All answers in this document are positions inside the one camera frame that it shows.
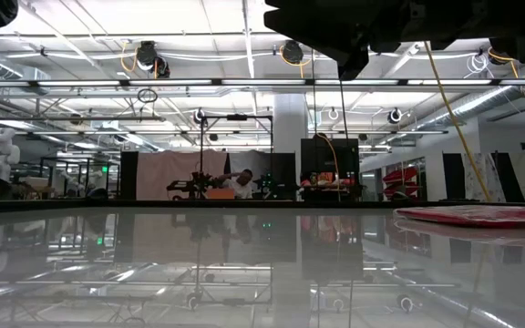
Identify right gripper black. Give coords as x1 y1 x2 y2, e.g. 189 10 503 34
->
264 0 427 81

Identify red popcorn bag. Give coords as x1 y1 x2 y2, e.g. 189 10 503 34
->
393 204 525 231

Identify white building column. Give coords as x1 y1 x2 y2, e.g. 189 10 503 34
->
273 93 310 156

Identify black monitor screen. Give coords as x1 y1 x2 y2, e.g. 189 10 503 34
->
300 137 361 174

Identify red rack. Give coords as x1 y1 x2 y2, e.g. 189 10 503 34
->
382 166 419 198

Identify grey curtain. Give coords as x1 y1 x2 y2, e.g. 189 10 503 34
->
228 149 273 192

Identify distant robot with green lights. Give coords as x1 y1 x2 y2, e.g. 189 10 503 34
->
252 171 291 200

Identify black upright panel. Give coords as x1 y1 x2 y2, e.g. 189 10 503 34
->
503 152 525 203
442 152 467 200
119 150 139 200

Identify person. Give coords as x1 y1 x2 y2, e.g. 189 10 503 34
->
216 168 255 200

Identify long ceiling light bar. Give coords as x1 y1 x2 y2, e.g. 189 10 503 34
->
0 78 525 88

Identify orange box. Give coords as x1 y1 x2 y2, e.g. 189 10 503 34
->
205 187 236 200

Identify white marbled panel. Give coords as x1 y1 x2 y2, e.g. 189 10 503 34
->
461 152 506 203

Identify distant black robot arms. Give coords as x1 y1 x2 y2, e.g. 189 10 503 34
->
166 171 221 201

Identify pink curtain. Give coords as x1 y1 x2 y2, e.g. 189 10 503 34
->
135 149 229 201

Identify black hanging cable with loop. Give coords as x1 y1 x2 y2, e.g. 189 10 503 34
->
337 79 349 201

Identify yellow extension cable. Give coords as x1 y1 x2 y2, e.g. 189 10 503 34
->
423 40 493 203

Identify black frame stand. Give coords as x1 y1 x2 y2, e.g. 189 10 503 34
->
198 114 274 201

